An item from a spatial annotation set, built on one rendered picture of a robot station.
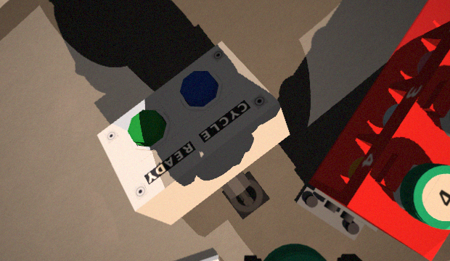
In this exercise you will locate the green cap with cream label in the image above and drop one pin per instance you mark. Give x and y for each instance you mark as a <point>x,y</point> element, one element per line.
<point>294,252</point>

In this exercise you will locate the red tube rack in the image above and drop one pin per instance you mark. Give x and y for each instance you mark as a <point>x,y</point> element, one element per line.
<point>412,136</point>

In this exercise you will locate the beige button housing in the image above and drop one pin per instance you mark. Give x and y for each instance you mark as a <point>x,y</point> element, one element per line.
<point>194,135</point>

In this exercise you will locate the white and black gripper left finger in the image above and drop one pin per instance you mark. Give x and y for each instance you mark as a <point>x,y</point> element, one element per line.
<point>251,258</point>

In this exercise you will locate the green round cap with cream top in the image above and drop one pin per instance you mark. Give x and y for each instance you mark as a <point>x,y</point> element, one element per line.
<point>425,194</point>

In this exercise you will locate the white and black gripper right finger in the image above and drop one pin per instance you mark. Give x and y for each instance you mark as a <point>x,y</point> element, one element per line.
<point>348,257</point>

